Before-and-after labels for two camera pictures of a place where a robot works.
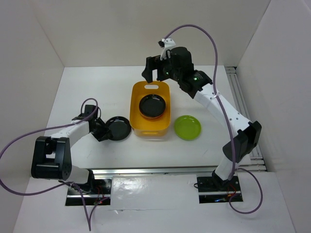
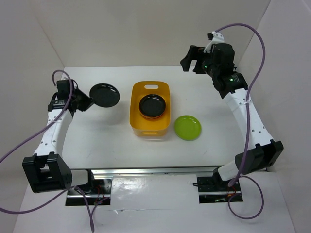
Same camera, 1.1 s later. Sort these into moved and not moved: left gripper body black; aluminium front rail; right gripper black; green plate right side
Moved: left gripper body black; right gripper black
Not moved: green plate right side; aluminium front rail
